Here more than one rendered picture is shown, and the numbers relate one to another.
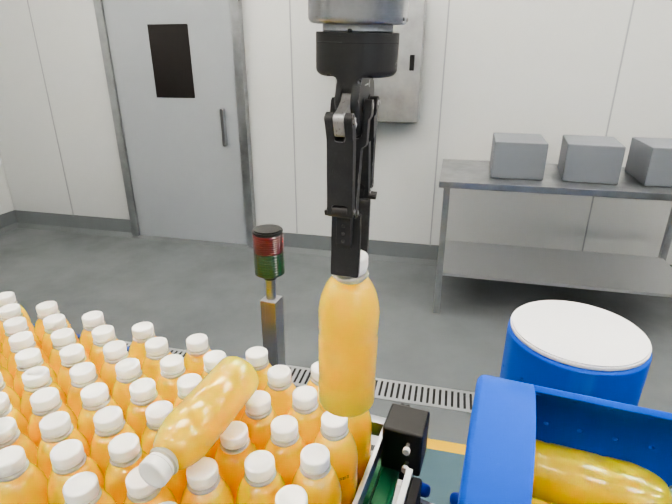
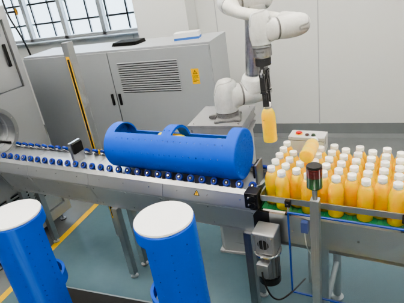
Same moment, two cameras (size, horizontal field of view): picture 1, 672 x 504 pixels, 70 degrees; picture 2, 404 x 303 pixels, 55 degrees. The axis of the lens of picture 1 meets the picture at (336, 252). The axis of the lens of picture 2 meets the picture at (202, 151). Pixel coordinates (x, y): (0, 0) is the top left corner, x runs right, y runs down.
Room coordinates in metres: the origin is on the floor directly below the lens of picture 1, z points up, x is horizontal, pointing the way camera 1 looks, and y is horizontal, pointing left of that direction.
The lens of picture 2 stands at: (2.33, -0.05, 2.02)
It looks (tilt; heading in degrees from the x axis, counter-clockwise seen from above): 25 degrees down; 190
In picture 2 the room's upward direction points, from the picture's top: 9 degrees counter-clockwise
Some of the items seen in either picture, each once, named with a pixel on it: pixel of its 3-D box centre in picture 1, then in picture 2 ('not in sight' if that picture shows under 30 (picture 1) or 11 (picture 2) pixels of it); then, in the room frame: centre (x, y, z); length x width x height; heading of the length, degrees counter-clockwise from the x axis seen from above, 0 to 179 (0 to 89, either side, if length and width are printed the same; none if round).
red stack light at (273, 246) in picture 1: (268, 242); (314, 171); (0.93, 0.14, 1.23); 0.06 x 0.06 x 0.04
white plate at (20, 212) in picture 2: not in sight; (13, 214); (0.80, -1.35, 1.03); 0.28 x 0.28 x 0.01
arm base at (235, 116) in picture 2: not in sight; (225, 114); (-0.18, -0.30, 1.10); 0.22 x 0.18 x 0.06; 88
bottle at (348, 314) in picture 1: (348, 338); (269, 123); (0.49, -0.01, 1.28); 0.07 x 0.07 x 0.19
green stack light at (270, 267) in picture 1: (269, 262); (314, 181); (0.93, 0.14, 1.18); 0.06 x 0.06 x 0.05
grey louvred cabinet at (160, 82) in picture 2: not in sight; (133, 111); (-1.62, -1.44, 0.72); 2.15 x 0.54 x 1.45; 76
